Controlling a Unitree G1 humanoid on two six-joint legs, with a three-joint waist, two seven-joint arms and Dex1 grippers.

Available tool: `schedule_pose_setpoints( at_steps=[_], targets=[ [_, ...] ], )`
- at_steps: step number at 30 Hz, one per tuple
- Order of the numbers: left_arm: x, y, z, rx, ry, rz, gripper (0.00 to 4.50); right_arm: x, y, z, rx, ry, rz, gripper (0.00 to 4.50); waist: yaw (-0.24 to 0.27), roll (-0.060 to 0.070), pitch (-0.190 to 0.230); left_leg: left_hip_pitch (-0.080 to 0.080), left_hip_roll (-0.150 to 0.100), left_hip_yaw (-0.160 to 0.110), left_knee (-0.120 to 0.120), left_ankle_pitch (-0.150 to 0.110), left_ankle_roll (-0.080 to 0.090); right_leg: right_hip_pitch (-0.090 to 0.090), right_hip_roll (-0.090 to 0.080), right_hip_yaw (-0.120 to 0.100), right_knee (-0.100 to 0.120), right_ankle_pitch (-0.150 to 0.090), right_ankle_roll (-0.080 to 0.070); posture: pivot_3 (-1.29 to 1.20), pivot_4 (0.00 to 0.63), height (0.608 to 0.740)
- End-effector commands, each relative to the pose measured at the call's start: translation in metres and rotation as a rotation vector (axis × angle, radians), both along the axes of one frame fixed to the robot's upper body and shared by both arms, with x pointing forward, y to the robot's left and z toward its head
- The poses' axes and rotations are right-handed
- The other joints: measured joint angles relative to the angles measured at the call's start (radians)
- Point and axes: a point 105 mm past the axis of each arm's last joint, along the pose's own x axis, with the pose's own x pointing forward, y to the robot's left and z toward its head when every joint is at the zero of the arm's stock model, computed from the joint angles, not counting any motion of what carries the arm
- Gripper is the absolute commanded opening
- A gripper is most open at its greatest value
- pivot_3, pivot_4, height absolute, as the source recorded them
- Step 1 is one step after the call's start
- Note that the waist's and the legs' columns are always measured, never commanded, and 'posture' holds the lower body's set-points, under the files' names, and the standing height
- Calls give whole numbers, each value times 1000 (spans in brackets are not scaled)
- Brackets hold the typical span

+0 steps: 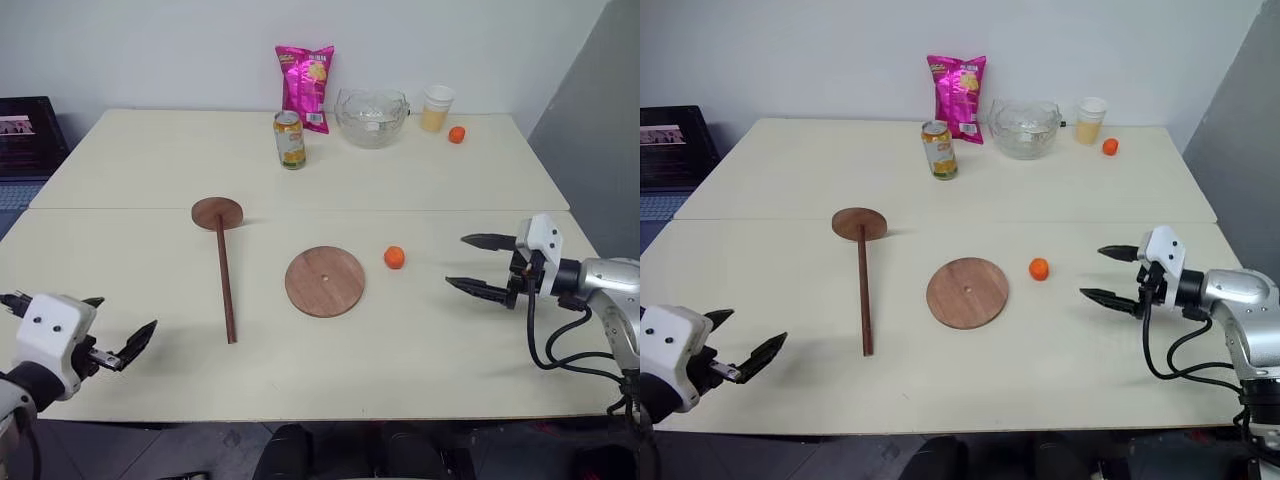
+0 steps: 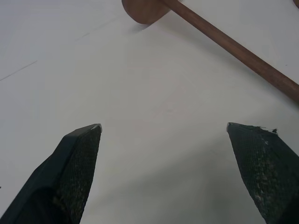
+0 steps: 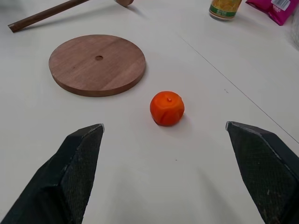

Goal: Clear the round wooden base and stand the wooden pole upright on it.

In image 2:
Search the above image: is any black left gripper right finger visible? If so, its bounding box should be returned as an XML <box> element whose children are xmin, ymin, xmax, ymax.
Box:
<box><xmin>226</xmin><ymin>122</ymin><xmax>299</xmax><ymax>224</ymax></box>

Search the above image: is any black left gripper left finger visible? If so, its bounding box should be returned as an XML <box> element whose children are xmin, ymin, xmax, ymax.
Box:
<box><xmin>0</xmin><ymin>123</ymin><xmax>103</xmax><ymax>224</ymax></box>

